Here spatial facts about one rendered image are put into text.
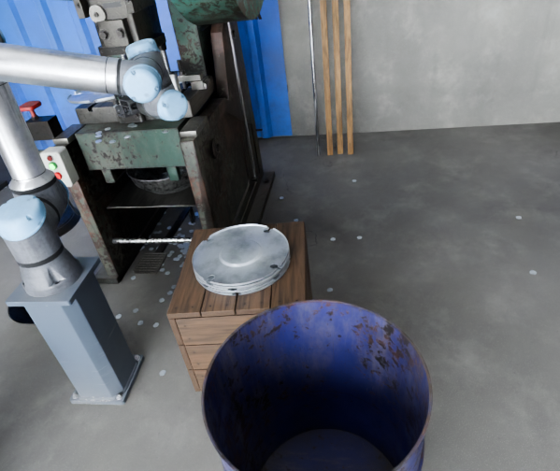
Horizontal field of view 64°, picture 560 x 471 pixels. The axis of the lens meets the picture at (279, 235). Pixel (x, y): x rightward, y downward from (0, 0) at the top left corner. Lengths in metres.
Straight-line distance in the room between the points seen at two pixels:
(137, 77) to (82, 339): 0.75
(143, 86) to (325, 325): 0.66
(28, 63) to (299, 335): 0.82
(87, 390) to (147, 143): 0.84
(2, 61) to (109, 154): 0.73
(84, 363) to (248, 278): 0.56
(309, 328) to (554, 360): 0.84
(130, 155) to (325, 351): 1.01
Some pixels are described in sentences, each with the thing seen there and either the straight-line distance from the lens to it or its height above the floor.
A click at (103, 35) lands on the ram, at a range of 1.72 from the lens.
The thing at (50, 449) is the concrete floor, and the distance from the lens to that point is 1.59.
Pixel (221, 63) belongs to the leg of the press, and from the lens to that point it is 1.97.
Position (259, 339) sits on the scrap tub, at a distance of 1.03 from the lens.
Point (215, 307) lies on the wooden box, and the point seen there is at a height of 0.35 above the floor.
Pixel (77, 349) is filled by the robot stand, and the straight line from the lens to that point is 1.43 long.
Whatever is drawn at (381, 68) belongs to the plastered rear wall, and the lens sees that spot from 2.87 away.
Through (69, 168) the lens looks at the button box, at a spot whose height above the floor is 0.55.
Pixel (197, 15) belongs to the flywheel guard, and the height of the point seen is 0.98.
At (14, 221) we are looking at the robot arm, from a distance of 1.24.
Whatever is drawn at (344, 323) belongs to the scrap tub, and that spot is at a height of 0.42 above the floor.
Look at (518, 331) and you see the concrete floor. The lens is 1.67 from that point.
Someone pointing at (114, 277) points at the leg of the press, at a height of 0.03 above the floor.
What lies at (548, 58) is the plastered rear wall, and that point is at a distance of 3.05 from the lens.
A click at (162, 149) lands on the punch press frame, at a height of 0.57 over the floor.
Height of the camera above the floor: 1.18
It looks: 35 degrees down
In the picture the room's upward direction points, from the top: 8 degrees counter-clockwise
